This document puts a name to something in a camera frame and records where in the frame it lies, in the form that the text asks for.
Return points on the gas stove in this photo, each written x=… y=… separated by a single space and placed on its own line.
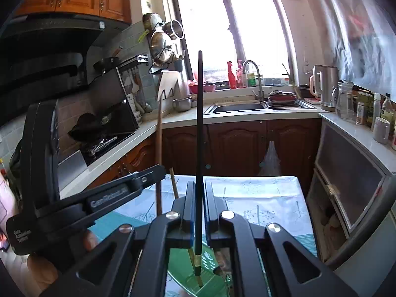
x=105 y=148

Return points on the tree-patterned tablecloth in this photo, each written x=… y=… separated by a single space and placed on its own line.
x=263 y=198

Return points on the wooden cutting board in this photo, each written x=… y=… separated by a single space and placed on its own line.
x=168 y=85

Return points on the brown wooden base cabinets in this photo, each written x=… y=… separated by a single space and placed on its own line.
x=238 y=142

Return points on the hanging kitchen utensils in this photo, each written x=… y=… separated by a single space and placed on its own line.
x=134 y=92

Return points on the steel bowl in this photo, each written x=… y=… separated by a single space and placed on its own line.
x=182 y=104

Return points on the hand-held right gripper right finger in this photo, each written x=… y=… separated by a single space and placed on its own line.
x=216 y=236

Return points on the glass jug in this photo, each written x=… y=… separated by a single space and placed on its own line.
x=343 y=105

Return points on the red spray bottle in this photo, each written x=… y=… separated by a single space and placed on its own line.
x=232 y=77

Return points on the clear plastic bottle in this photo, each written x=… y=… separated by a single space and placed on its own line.
x=386 y=108

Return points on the stack of red dishes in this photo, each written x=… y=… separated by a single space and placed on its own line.
x=283 y=97

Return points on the white bottle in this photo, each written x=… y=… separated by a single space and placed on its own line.
x=376 y=105

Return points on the black frying pan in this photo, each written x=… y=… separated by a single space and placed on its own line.
x=106 y=62

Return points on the white plastic bag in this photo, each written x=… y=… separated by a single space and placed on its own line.
x=269 y=161

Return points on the brown wooden chopstick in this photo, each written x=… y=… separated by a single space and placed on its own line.
x=174 y=182

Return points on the stainless steel panel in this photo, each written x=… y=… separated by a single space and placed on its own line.
x=71 y=170

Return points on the hanging steel lid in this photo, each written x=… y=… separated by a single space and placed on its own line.
x=151 y=21

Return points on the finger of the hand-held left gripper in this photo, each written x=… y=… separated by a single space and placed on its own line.
x=108 y=199

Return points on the grey mug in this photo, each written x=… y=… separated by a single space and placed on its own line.
x=381 y=130

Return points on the steel kitchen sink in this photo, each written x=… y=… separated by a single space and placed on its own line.
x=238 y=107

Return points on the hanging steel pot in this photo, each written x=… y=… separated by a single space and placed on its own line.
x=174 y=29

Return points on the grey refrigerator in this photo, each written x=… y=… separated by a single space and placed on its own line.
x=371 y=253

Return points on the green plastic utensil holder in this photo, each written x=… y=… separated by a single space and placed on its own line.
x=182 y=272

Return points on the hanging steel pan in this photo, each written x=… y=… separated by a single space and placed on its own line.
x=161 y=48

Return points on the plastic-covered wall poster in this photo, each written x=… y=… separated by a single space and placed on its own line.
x=362 y=31

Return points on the pink bottle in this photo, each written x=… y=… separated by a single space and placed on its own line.
x=240 y=75

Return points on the green dish soap bottle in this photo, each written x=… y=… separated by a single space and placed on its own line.
x=251 y=79

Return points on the steel faucet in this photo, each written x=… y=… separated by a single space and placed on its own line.
x=260 y=89

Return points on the black chopstick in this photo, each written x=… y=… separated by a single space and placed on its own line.
x=200 y=130

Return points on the black wok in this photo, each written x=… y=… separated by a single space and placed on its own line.
x=88 y=125

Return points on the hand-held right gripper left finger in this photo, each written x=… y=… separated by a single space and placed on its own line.
x=184 y=235

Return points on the person's left hand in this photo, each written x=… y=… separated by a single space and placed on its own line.
x=40 y=272

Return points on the red bowl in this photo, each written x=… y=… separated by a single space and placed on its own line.
x=195 y=87

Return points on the glass-door side cabinet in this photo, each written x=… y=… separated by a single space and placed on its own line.
x=349 y=179

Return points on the black splash guard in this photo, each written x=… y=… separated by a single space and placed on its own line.
x=108 y=99

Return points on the black range hood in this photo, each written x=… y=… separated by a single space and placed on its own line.
x=46 y=62

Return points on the kitchen window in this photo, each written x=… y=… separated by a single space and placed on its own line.
x=216 y=21

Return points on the steel electric kettle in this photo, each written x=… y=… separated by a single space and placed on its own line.
x=328 y=86

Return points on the green box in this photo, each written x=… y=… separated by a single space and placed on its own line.
x=368 y=105

